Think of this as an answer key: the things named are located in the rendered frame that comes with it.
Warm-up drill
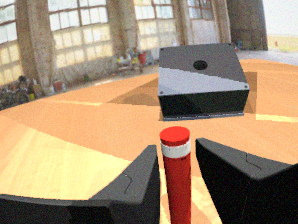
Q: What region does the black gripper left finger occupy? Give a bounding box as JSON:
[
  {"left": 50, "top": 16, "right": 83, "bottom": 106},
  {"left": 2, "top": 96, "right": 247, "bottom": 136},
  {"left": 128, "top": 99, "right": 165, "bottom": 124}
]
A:
[{"left": 0, "top": 144, "right": 161, "bottom": 224}]

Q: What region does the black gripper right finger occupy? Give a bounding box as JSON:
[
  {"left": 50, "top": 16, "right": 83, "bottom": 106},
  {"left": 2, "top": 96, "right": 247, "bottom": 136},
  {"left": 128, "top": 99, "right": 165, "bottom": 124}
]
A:
[{"left": 194, "top": 137, "right": 298, "bottom": 224}]

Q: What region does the dark red peg with grey band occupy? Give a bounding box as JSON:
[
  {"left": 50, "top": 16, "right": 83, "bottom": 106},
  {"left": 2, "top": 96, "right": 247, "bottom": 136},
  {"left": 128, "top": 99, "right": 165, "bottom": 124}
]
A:
[{"left": 160, "top": 125, "right": 192, "bottom": 224}]

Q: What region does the grey sloped panel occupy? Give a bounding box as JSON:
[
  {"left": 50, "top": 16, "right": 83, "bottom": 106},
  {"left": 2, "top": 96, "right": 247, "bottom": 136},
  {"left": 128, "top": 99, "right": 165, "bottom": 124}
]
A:
[{"left": 157, "top": 43, "right": 250, "bottom": 123}]

